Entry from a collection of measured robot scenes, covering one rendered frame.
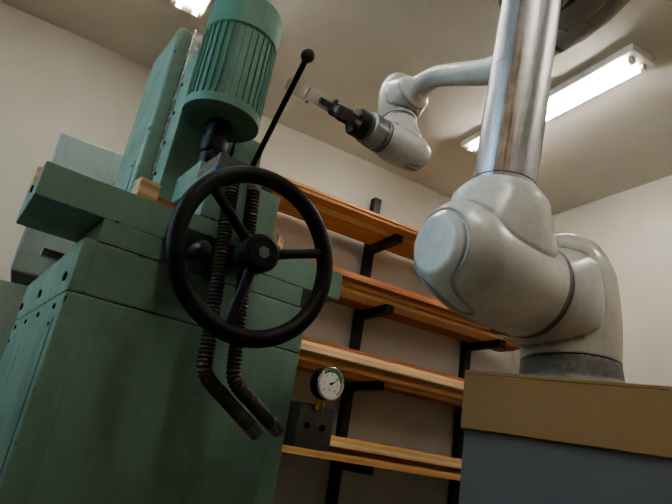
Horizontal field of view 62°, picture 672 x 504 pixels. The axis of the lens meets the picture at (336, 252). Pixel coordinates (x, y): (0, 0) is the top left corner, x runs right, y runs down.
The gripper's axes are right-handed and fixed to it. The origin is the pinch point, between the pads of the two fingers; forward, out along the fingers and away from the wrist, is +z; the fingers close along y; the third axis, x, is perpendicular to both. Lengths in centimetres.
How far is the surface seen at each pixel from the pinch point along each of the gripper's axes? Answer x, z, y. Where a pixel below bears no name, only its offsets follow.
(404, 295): -75, -181, 141
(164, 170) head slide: -30.5, 20.9, -2.1
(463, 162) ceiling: 20, -220, 206
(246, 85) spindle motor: -5.2, 13.5, -5.1
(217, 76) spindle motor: -6.5, 19.5, -3.1
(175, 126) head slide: -21.4, 21.2, 5.6
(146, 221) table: -33, 28, -35
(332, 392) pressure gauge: -47, -12, -53
